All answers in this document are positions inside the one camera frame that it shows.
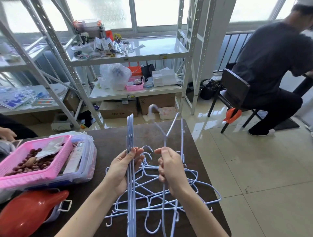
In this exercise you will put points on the white appliance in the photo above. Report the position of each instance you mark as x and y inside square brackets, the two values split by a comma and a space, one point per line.
[61, 123]

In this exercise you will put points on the clear plastic bag in basket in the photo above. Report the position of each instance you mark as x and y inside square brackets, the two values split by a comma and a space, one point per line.
[50, 147]

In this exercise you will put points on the white flower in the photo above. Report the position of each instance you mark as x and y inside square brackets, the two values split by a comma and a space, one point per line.
[84, 35]

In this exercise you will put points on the person's left thumb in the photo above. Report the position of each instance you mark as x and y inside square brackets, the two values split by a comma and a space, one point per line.
[124, 156]

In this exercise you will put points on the large pink plastic basket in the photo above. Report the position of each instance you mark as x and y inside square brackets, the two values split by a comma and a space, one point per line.
[36, 174]

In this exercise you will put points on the clear storage box blue rim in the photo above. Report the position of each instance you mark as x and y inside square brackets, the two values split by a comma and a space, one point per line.
[83, 166]

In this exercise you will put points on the person's left hand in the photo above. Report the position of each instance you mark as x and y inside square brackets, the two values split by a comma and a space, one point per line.
[119, 171]

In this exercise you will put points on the orange plastic basket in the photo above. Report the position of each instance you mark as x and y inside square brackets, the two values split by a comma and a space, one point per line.
[135, 69]

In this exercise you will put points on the red plastic scoop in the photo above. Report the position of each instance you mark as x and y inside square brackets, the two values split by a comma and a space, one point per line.
[27, 212]

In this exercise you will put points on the small cardboard box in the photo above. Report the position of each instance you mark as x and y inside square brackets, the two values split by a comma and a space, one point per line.
[71, 100]

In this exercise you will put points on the metal railing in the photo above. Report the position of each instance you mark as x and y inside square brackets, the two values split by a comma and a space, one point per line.
[232, 48]

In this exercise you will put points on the orange cloth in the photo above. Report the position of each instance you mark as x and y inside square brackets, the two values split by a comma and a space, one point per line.
[231, 115]

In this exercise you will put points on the pile of light blue hangers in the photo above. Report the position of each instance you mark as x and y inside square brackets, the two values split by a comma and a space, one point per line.
[146, 190]

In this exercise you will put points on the colourful flat box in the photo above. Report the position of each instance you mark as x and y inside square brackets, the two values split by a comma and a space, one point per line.
[42, 101]

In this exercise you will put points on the large clear plastic bag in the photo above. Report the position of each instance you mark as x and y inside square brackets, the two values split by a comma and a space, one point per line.
[115, 74]

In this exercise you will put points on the black bag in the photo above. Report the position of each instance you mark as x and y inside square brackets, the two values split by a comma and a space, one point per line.
[148, 70]

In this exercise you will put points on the white plastic tub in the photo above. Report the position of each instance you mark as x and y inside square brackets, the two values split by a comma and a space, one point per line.
[167, 113]

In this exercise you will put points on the red box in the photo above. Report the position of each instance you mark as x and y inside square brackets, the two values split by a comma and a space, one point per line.
[109, 34]

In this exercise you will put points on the bunch of small packets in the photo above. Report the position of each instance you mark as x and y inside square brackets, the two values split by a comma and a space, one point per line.
[104, 46]

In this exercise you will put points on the blue and white packets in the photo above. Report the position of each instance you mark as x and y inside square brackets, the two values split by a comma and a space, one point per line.
[17, 99]

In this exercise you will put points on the black floor mat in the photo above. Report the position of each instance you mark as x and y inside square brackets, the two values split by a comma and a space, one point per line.
[287, 124]

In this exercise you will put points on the clear plastic drawer box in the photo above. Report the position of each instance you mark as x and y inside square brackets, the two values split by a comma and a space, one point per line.
[163, 78]

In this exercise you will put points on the wide cardboard box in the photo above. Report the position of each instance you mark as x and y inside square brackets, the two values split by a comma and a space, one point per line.
[117, 111]

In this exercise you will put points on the person's right thumb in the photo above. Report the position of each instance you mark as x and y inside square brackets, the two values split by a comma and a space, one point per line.
[161, 151]

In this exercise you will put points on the black cloth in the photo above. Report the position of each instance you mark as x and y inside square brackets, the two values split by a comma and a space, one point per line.
[86, 117]

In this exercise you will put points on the cardboard box black print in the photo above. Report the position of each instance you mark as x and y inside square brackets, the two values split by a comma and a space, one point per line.
[156, 101]

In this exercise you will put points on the small pink plastic basket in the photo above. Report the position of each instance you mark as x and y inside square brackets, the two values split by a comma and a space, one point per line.
[134, 87]

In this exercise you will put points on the person's right forearm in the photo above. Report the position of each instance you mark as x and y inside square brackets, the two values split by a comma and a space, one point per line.
[200, 214]

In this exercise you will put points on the person's right hand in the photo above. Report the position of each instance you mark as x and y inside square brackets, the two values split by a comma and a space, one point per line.
[174, 173]

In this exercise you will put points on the black waste bin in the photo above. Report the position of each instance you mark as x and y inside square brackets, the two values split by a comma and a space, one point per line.
[209, 90]
[193, 90]

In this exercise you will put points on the heap of red dates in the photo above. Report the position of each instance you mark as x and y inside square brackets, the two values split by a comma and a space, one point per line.
[34, 163]

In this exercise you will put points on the white paper carton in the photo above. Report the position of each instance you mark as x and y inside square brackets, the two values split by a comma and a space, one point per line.
[74, 158]

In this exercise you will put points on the person's left forearm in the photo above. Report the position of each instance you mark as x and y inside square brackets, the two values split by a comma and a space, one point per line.
[93, 210]

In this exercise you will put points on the white metal shelf unit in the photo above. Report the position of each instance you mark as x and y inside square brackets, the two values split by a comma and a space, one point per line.
[195, 48]
[14, 111]
[146, 51]

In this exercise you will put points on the black wooden chair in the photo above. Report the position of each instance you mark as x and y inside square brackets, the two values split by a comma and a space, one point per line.
[234, 85]

